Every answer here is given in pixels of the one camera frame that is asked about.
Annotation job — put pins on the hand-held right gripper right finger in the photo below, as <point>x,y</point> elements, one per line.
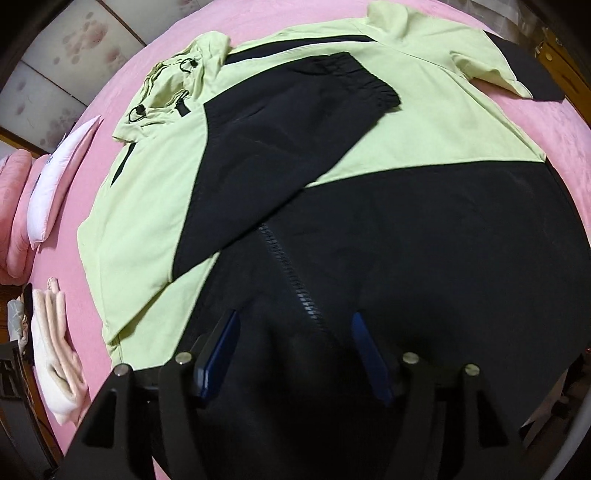
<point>369,355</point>

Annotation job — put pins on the white pillow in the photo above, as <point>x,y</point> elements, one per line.
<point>55,184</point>

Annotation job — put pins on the folded cream blanket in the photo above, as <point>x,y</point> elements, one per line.
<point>51,355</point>

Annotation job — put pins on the pink bed sheet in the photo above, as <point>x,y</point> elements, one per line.
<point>104,92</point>

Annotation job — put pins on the pink pillow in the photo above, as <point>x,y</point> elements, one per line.
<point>14,207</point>

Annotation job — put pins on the dark wooden furniture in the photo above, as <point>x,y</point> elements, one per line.
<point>18,415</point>

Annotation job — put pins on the brown wooden cabinet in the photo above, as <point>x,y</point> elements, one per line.
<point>561,60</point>

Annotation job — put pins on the floral sliding door panels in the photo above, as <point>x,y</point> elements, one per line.
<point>60,55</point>

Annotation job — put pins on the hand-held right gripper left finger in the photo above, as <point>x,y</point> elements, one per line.
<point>218,355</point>

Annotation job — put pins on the green and black jacket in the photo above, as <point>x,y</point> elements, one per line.
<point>369,138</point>

